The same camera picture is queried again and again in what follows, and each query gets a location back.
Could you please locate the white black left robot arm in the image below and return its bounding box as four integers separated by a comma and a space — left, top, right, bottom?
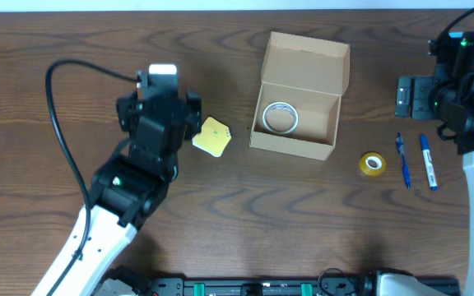
33, 72, 201, 295

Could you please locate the yellow clear tape roll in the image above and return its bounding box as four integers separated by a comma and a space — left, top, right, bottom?
359, 152, 387, 177

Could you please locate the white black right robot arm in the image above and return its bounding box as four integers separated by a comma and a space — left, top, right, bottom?
395, 31, 474, 295

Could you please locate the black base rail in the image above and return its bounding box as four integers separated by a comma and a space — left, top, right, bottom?
96, 266, 462, 296

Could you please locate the blue whiteboard marker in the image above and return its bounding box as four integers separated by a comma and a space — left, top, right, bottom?
420, 134, 438, 191

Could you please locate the open cardboard box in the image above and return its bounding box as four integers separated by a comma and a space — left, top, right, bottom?
249, 31, 351, 160

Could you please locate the blue ballpoint pen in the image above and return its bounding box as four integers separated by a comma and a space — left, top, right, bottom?
395, 132, 411, 189

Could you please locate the yellow sticky note pad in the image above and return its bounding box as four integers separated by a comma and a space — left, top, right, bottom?
193, 117, 231, 158

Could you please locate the white masking tape roll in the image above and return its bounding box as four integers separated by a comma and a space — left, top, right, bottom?
263, 101, 300, 135

